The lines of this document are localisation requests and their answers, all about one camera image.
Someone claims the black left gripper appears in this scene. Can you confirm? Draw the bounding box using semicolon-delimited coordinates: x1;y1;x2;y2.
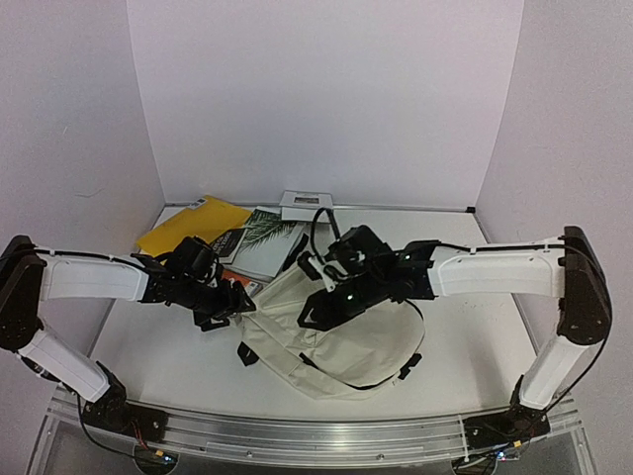
176;275;255;332

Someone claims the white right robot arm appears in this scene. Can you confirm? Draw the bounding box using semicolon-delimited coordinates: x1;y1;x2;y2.
297;225;613;443

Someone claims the beige canvas student bag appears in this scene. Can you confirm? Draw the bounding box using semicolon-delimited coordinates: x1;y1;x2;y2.
238;264;425;400

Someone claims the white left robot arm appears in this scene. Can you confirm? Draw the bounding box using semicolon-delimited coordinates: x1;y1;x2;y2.
1;236;255;430

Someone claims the dark Three Days book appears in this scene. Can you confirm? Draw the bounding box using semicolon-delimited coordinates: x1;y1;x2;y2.
212;208;305;265

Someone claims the yellow hardcover book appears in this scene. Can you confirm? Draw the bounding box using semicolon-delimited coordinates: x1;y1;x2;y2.
136;195;251;256

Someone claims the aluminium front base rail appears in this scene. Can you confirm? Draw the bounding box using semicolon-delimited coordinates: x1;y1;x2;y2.
46;380;585;459

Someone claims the white box with photo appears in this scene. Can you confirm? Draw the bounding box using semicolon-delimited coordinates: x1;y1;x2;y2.
280;190;333;223

